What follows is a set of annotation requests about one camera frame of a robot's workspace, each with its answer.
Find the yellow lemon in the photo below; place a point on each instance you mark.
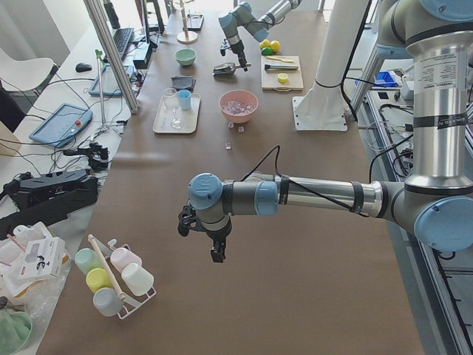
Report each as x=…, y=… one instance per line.
x=275, y=46
x=264, y=44

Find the left yellow lemon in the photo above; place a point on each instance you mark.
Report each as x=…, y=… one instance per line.
x=264, y=44

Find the grey cup on rack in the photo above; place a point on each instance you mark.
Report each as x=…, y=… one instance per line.
x=107, y=302

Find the green ceramic bowl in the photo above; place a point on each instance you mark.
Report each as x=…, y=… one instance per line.
x=185, y=57

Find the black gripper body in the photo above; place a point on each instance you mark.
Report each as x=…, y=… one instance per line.
x=216, y=234
x=237, y=48

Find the pink cup on rack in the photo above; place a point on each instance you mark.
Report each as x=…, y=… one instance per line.
x=121, y=257

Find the aluminium frame post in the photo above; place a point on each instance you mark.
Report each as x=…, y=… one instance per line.
x=98, y=17

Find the green cup on rack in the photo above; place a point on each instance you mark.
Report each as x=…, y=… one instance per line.
x=87, y=259

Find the black bag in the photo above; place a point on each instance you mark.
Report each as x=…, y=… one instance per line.
x=48, y=198

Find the upper blue teach pendant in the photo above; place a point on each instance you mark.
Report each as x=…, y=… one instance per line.
x=62, y=126

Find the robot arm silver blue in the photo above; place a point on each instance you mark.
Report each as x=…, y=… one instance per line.
x=242, y=16
x=434, y=202

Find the right yellow lemon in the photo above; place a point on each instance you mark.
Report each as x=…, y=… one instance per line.
x=275, y=46

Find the white cup rack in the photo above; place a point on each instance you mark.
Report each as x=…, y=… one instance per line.
x=131, y=303

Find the yellow cup on rack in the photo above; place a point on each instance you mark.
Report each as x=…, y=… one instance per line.
x=96, y=279

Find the blue plastic cup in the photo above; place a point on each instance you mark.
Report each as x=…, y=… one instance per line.
x=184, y=99

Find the black computer mouse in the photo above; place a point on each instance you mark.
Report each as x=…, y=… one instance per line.
x=83, y=67

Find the wooden cutting board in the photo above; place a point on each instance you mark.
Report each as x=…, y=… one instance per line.
x=270, y=80

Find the white chair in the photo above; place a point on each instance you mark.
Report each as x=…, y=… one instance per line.
x=25, y=75

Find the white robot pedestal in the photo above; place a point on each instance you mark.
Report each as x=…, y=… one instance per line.
x=323, y=106

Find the half lemon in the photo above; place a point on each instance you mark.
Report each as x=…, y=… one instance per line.
x=282, y=78

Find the pink bowl with ice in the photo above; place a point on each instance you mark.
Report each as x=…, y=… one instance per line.
x=238, y=106

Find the green lime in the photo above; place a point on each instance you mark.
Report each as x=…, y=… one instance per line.
x=266, y=51

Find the grey folded cloth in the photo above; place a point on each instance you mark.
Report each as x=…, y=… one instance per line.
x=180, y=82

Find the yellow plastic knife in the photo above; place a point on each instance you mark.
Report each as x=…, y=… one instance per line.
x=278, y=58

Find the white cup on rack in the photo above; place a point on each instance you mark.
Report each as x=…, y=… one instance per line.
x=138, y=280

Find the wooden cup tree stand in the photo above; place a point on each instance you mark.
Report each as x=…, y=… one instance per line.
x=185, y=36

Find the black keyboard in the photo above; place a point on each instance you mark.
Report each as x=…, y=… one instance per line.
x=122, y=38

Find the clear wine glass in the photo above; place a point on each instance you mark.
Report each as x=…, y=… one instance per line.
x=171, y=104

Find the metal ice scoop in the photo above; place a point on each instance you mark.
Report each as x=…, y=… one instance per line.
x=225, y=69

